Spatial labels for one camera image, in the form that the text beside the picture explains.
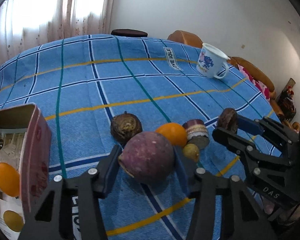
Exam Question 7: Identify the pink metal tin box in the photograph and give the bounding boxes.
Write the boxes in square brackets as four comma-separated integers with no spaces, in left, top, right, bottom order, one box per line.
[0,103,51,239]

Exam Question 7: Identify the large orange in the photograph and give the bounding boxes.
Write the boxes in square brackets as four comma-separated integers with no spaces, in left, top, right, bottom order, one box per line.
[0,163,20,197]

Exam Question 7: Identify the white blue floral mug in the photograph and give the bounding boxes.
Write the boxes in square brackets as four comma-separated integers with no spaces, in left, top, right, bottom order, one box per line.
[196,43,230,79]

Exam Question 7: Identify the orange wooden chair back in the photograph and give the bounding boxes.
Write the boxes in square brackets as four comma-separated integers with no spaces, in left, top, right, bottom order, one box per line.
[168,30,203,48]

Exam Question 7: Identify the large purple round fruit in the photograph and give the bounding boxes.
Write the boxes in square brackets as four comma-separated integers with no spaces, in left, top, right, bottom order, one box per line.
[118,132,174,184]

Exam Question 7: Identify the dark wrinkled passion fruit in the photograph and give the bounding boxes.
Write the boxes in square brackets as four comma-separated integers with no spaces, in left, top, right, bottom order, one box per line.
[110,112,142,145]

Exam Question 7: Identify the blue plaid tablecloth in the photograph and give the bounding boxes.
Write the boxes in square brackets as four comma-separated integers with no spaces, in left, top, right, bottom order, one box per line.
[0,35,278,239]

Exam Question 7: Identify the right hand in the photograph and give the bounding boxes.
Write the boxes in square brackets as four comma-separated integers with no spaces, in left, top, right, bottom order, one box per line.
[261,197,300,225]

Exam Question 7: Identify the dark round stool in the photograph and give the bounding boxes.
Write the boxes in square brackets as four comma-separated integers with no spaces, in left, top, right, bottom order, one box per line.
[111,29,148,38]

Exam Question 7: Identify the dark brown mangosteen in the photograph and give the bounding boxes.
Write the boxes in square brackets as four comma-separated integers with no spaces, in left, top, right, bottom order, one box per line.
[217,108,238,134]

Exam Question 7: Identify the pink red floral cloth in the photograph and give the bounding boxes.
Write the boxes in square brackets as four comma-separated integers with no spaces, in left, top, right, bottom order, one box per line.
[238,65,270,102]

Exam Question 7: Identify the sheer floral curtain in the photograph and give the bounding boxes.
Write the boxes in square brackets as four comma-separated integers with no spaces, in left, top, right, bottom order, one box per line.
[0,0,114,65]

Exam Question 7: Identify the green kiwi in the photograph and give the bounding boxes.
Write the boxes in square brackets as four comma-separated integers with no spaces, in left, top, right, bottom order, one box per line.
[183,144,200,163]
[3,210,24,232]

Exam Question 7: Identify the cut purple fruit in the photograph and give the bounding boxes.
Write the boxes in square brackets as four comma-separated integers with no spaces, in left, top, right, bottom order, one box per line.
[183,119,210,150]

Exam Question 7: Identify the brown leather sofa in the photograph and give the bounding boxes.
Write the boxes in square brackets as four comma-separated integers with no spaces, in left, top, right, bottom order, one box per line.
[228,57,300,133]

